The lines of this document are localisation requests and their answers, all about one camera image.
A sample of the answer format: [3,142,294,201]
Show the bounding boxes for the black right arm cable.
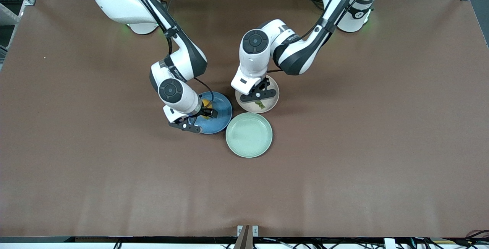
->
[121,0,215,106]

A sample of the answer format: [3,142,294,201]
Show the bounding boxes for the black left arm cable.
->
[267,0,377,74]

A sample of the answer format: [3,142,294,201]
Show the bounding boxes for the pale green plate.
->
[225,112,273,158]

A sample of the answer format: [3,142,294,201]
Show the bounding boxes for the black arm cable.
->
[267,0,377,74]
[121,0,215,106]

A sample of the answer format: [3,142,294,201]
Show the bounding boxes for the beige plate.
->
[235,75,280,114]

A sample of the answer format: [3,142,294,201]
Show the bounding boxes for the yellow lemon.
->
[200,99,213,120]

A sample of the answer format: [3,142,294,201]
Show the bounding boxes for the silver mounting bracket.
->
[237,225,259,238]

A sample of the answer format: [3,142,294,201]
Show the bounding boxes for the brown camera post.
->
[233,225,253,249]

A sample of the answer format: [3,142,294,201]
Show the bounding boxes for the blue plate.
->
[193,91,233,134]

